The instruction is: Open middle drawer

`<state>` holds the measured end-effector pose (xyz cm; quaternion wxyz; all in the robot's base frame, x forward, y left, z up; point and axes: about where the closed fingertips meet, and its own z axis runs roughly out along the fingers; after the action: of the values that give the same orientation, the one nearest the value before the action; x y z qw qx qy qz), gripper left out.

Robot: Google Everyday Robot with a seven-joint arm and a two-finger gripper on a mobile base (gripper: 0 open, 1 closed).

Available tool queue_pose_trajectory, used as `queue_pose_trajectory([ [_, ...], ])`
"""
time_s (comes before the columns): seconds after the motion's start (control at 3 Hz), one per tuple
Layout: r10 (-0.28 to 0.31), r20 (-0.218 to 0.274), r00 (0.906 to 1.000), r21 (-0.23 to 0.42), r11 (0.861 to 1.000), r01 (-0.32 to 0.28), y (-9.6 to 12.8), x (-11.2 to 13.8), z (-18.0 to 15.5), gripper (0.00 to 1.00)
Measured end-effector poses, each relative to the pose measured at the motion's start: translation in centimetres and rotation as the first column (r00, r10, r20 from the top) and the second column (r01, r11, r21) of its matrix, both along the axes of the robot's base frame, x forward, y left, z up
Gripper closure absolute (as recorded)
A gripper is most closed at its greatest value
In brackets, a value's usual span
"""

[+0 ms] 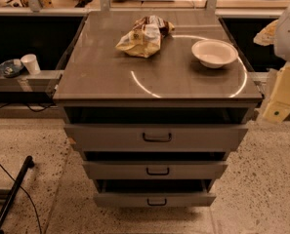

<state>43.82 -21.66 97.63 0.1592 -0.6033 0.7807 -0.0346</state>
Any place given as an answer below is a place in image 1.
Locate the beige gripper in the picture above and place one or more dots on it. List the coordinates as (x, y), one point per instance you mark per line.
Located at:
(289, 38)

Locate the grey drawer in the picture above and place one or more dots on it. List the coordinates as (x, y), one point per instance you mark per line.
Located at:
(156, 138)
(154, 170)
(150, 200)

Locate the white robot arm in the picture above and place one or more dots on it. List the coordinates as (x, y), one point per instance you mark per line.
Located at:
(277, 33)

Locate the grey drawer cabinet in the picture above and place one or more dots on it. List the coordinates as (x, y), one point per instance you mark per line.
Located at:
(102, 85)

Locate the white bowl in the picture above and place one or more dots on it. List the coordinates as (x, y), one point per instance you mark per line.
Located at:
(214, 53)

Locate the crumpled chip bag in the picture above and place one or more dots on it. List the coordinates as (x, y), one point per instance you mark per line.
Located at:
(145, 38)

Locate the white paper cup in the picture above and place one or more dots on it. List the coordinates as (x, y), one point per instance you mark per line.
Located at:
(31, 63)

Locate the black metal stand leg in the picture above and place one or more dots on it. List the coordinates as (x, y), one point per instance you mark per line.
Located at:
(27, 164)

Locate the dark blue plate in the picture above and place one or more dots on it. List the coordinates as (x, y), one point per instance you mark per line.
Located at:
(11, 68)

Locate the grey side shelf rail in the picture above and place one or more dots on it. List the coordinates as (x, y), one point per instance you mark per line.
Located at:
(44, 81)

